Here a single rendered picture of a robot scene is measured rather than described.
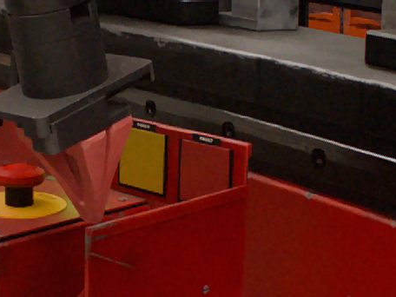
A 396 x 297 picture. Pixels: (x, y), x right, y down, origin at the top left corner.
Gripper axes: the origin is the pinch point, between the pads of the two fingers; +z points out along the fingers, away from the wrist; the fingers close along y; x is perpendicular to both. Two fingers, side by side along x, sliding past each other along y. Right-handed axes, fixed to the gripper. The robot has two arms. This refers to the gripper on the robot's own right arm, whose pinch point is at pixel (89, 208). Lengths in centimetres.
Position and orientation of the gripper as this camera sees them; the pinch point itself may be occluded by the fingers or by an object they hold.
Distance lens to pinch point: 75.9
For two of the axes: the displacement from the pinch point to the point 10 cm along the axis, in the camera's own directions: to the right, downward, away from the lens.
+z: 1.6, 9.0, 4.1
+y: 6.7, -4.1, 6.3
